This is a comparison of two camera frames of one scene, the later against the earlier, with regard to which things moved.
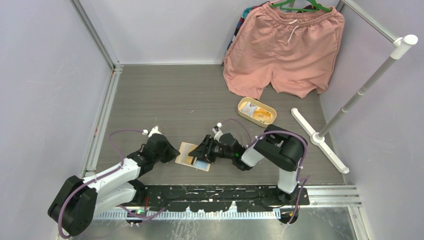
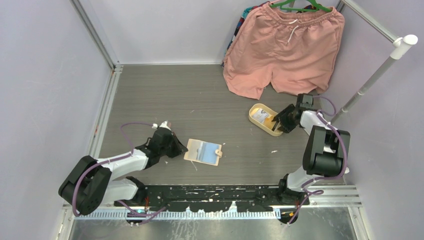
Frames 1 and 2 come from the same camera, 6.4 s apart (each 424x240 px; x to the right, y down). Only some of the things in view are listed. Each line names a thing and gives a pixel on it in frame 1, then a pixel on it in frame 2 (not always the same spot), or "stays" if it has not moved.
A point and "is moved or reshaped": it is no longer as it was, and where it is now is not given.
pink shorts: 295,52 stays
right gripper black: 202,151 to 286,127
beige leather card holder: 183,158 is moved or reshaped
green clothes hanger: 319,7 stays
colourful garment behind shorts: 245,12 stays
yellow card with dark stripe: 190,159 to 268,123
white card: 249,108 to 260,115
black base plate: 220,198 stays
